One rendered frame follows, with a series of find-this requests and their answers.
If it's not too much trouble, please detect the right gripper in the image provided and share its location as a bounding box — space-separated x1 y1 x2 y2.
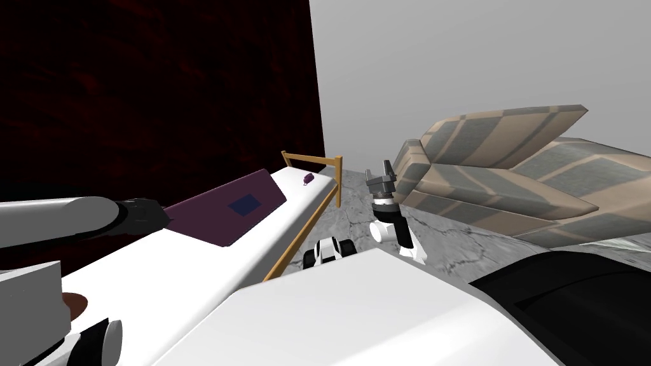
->
364 159 398 199

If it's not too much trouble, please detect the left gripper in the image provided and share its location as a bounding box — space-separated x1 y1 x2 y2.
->
130 198 173 236

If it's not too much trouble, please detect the dark purple blanket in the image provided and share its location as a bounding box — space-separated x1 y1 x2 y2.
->
162 168 288 248

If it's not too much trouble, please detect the brown round object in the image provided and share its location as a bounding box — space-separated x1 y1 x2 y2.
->
60 292 89 322

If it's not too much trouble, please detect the beige grey checked sofa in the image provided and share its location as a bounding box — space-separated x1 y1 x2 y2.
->
391 104 651 250

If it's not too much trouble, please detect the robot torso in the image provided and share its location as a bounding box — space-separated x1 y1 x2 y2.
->
152 236 560 366

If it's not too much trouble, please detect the white bed with wooden frame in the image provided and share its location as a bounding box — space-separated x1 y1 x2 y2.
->
30 149 343 366

